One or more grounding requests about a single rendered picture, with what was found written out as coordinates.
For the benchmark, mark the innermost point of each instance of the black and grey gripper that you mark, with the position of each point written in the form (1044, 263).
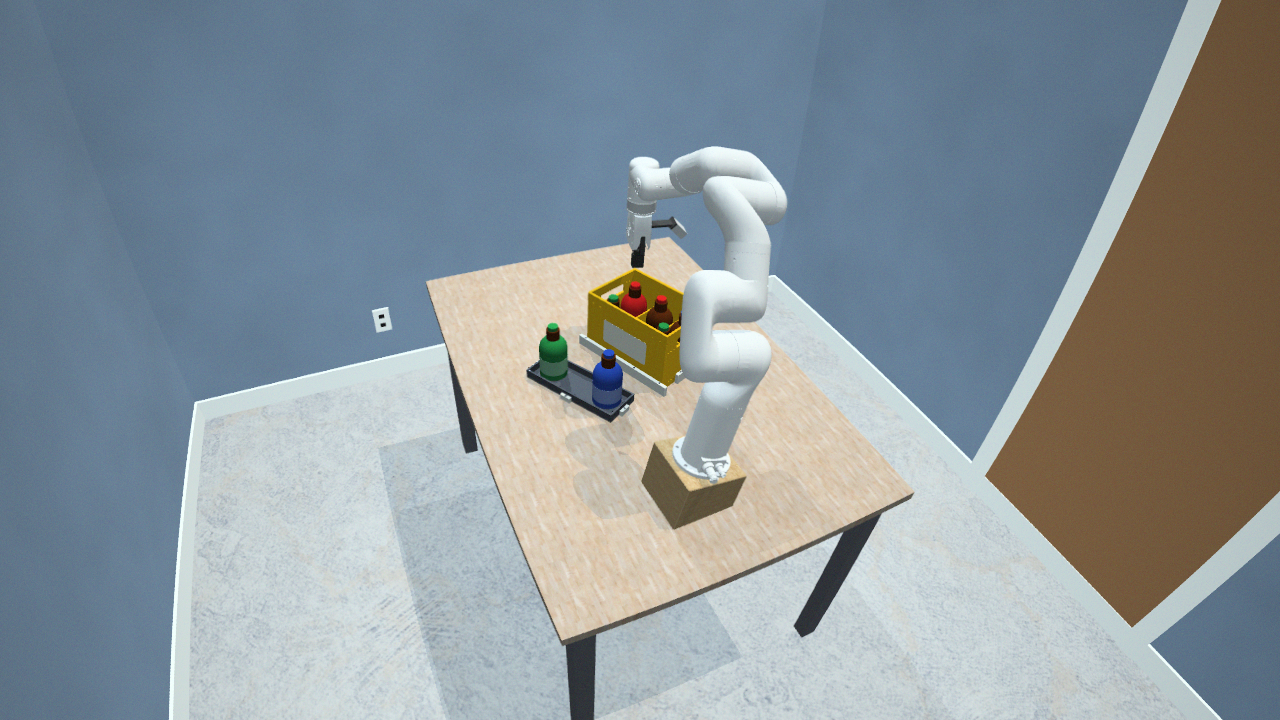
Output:
(638, 226)

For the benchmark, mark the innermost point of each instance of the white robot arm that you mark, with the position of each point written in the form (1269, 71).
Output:
(738, 295)

